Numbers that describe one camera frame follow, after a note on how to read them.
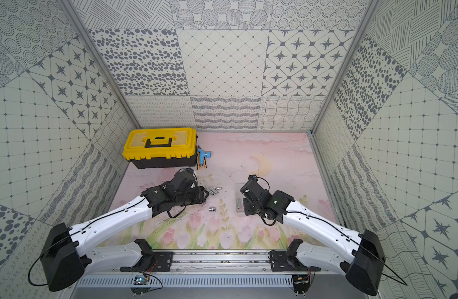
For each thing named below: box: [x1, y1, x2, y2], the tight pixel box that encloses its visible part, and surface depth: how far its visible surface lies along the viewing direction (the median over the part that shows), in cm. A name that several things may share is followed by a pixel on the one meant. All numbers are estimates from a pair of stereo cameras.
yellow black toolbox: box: [121, 127, 198, 169], surface depth 95 cm
